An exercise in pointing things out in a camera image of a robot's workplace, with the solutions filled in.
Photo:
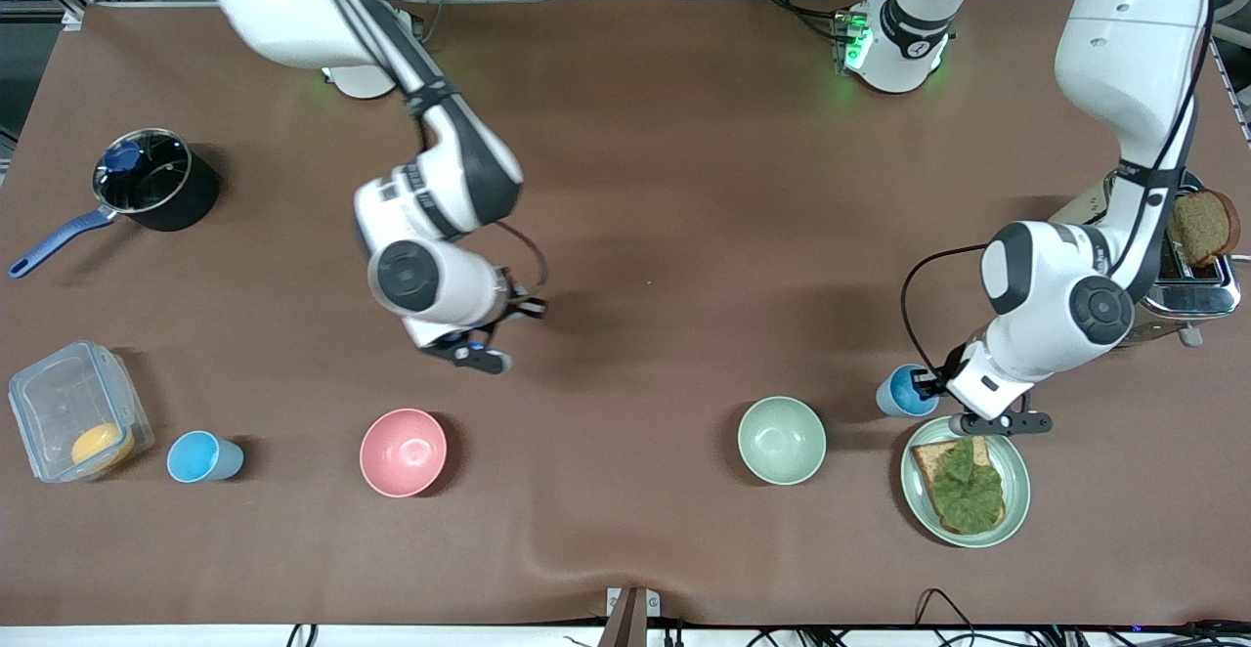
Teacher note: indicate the orange round food piece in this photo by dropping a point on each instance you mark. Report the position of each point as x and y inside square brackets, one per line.
[101, 445]

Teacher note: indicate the brown toast slice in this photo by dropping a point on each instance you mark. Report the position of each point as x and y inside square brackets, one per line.
[924, 461]

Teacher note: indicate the clear plastic food container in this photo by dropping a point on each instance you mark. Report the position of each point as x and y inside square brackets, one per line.
[59, 403]

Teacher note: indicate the blue plastic cup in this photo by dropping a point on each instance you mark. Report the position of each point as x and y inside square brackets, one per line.
[195, 457]
[894, 395]

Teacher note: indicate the pink bowl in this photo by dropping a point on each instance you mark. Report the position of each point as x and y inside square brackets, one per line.
[403, 452]

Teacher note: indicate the pale green bowl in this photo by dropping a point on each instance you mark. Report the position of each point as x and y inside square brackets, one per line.
[782, 440]

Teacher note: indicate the beige and chrome toaster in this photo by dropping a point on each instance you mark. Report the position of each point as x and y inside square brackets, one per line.
[1197, 295]

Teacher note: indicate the aluminium frame rail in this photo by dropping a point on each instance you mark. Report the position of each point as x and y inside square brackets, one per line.
[1233, 90]

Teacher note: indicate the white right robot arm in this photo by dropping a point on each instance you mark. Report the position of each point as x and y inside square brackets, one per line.
[440, 280]

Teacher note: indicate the pale green round plate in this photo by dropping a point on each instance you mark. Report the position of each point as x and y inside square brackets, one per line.
[1016, 491]

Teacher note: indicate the brown bread slice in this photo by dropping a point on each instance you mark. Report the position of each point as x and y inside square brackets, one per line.
[1200, 227]

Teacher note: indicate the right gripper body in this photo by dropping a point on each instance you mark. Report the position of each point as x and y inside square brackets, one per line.
[516, 301]

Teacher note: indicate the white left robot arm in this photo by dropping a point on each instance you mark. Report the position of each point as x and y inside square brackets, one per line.
[1124, 51]

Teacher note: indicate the green lettuce leaf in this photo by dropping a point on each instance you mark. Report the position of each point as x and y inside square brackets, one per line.
[968, 491]

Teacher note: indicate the metal table edge clamp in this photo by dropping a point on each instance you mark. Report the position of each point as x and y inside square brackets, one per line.
[632, 618]

